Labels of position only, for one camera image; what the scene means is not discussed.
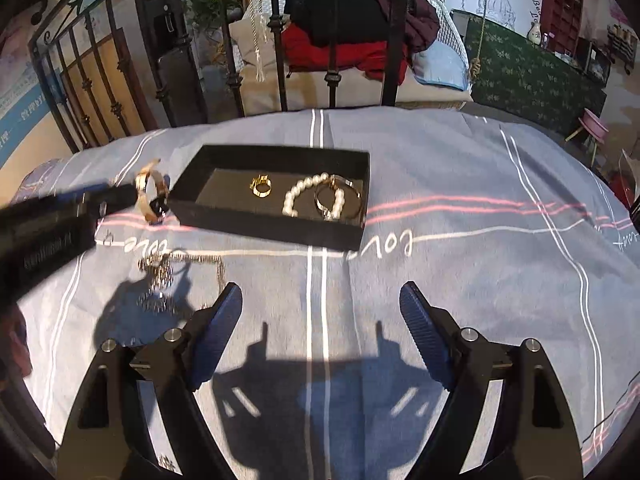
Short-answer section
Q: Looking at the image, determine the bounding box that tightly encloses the black iron bed frame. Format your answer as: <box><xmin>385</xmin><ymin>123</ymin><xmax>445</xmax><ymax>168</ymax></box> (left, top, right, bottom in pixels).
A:
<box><xmin>27</xmin><ymin>0</ymin><xmax>417</xmax><ymax>155</ymax></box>

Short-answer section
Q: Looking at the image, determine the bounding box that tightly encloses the light blue cushion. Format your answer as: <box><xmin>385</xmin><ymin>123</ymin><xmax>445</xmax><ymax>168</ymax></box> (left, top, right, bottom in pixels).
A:
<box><xmin>412</xmin><ymin>40</ymin><xmax>474</xmax><ymax>92</ymax></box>

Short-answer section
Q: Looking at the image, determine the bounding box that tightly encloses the grey striped bed sheet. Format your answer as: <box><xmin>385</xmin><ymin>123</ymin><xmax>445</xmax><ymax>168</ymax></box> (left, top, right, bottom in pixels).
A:
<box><xmin>14</xmin><ymin>105</ymin><xmax>640</xmax><ymax>480</ymax></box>

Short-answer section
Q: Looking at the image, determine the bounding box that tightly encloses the black cloth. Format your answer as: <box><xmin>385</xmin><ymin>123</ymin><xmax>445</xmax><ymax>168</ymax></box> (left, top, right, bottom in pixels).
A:
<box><xmin>283</xmin><ymin>0</ymin><xmax>392</xmax><ymax>50</ymax></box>

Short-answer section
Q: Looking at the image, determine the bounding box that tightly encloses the wide gold bangle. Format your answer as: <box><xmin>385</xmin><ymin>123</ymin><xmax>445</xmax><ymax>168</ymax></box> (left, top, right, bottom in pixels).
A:
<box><xmin>134</xmin><ymin>159</ymin><xmax>172</xmax><ymax>224</ymax></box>

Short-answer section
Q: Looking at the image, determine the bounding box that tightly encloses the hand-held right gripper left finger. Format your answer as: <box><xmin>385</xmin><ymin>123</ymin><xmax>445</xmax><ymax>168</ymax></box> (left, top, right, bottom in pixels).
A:
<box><xmin>57</xmin><ymin>281</ymin><xmax>244</xmax><ymax>480</ymax></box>

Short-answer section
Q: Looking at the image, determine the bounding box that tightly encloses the black jewelry box tray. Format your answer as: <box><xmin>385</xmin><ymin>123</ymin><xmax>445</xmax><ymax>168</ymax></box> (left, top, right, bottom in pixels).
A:
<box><xmin>166</xmin><ymin>144</ymin><xmax>371</xmax><ymax>253</ymax></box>

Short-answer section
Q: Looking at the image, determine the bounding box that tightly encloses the white pearl bracelet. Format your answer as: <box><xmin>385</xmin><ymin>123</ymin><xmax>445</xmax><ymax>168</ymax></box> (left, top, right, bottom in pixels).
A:
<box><xmin>282</xmin><ymin>173</ymin><xmax>347</xmax><ymax>221</ymax></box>

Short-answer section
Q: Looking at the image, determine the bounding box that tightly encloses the thin gold bangle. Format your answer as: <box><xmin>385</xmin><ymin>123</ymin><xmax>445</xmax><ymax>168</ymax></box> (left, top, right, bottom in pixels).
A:
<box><xmin>314</xmin><ymin>174</ymin><xmax>364</xmax><ymax>222</ymax></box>

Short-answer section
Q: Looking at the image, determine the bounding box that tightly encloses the swing rope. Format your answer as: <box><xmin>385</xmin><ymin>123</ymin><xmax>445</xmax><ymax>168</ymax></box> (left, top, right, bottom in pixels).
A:
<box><xmin>469</xmin><ymin>0</ymin><xmax>502</xmax><ymax>77</ymax></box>
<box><xmin>244</xmin><ymin>0</ymin><xmax>268</xmax><ymax>82</ymax></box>

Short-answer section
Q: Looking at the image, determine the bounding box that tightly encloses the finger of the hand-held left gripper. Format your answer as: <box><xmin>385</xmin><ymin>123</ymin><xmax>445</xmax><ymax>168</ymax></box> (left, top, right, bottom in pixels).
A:
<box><xmin>98</xmin><ymin>197</ymin><xmax>169</xmax><ymax>222</ymax></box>
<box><xmin>59</xmin><ymin>182</ymin><xmax>139</xmax><ymax>207</ymax></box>

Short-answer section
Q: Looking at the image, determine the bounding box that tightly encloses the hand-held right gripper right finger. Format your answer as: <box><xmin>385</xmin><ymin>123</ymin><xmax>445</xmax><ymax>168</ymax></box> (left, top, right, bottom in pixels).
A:
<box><xmin>398</xmin><ymin>280</ymin><xmax>586</xmax><ymax>480</ymax></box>

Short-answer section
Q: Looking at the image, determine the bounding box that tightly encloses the red wooden cabinet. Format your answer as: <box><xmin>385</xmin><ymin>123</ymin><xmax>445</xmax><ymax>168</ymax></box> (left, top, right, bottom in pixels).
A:
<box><xmin>539</xmin><ymin>0</ymin><xmax>587</xmax><ymax>55</ymax></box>

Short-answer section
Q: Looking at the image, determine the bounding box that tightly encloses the green patterned cloth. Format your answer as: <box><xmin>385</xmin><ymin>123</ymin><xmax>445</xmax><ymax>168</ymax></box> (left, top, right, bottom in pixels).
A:
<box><xmin>461</xmin><ymin>9</ymin><xmax>609</xmax><ymax>135</ymax></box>

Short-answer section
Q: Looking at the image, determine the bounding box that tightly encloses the dark maroon jacket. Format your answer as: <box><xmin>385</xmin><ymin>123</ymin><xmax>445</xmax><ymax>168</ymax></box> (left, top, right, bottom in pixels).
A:
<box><xmin>374</xmin><ymin>0</ymin><xmax>442</xmax><ymax>57</ymax></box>

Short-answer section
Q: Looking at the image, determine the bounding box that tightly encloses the green potted plant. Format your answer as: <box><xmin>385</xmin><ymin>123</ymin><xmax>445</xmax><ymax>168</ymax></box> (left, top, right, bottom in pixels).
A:
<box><xmin>186</xmin><ymin>0</ymin><xmax>247</xmax><ymax>67</ymax></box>

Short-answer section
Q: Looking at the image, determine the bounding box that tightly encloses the white wicker swing chair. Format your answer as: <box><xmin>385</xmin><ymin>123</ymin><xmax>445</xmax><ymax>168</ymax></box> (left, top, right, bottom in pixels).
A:
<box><xmin>229</xmin><ymin>0</ymin><xmax>477</xmax><ymax>112</ymax></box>

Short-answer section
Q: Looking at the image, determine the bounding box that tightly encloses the red cloth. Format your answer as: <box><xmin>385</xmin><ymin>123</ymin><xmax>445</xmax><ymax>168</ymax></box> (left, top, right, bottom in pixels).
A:
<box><xmin>279</xmin><ymin>24</ymin><xmax>417</xmax><ymax>82</ymax></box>

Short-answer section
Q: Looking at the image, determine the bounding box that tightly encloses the pink stool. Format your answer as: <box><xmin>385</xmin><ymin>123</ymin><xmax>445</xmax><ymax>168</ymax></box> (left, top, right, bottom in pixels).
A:
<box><xmin>565</xmin><ymin>108</ymin><xmax>611</xmax><ymax>157</ymax></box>

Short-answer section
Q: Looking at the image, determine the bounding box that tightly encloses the gold chain necklace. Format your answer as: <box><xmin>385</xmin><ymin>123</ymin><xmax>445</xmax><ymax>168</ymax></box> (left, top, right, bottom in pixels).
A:
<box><xmin>136</xmin><ymin>251</ymin><xmax>227</xmax><ymax>312</ymax></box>

